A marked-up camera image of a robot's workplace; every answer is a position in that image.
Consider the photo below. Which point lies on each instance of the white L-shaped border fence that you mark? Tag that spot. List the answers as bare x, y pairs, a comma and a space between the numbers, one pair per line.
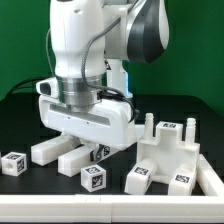
208, 208

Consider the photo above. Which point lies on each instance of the white long side bar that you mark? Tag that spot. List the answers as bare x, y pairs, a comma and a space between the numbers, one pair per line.
71, 163
49, 151

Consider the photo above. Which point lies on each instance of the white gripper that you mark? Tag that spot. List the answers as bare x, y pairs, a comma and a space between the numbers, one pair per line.
106, 123

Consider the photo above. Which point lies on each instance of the white cube nut far left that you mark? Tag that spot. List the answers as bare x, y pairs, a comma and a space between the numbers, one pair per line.
14, 163

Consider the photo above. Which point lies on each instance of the white cube nut with tag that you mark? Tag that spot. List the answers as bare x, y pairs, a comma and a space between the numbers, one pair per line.
93, 178

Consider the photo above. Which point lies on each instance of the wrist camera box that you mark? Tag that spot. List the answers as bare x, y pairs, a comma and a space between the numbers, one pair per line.
48, 87

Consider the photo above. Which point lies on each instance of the white chair seat part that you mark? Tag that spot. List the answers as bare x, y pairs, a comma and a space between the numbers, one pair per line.
166, 147

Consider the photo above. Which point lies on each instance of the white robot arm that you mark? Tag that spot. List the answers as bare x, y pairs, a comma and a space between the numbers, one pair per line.
77, 101

